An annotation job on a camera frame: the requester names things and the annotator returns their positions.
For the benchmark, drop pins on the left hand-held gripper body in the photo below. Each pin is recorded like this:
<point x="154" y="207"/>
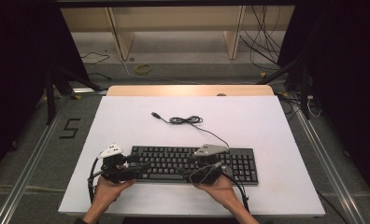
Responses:
<point x="114" y="168"/>

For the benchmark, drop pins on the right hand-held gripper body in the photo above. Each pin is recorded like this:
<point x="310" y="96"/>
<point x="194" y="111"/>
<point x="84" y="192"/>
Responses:
<point x="208" y="172"/>

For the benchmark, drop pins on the black computer keyboard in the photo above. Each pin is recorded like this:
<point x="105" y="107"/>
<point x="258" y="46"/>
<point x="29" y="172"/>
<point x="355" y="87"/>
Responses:
<point x="170" y="161"/>

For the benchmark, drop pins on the person's right hand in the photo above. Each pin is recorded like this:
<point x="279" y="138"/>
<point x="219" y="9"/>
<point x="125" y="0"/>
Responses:
<point x="222" y="193"/>

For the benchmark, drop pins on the person's left hand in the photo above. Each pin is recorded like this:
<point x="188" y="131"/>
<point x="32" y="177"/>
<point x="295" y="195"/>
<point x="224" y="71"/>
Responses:
<point x="106" y="194"/>

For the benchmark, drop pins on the black metal stand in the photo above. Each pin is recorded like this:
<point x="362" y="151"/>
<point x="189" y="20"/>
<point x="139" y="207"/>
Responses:
<point x="50" y="99"/>
<point x="304" y="93"/>

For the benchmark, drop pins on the yellow tape roll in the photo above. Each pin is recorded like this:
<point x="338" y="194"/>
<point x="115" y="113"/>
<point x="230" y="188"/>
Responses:
<point x="142" y="65"/>

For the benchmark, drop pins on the black curtain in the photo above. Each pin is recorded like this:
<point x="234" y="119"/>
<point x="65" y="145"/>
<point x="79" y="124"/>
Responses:
<point x="18" y="77"/>
<point x="345" y="93"/>

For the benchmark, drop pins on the short aluminium rail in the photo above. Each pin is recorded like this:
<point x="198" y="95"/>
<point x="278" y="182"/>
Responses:
<point x="89" y="91"/>

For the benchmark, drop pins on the aluminium floor rail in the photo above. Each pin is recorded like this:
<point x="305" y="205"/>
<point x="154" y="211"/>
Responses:
<point x="27" y="168"/>
<point x="329" y="168"/>

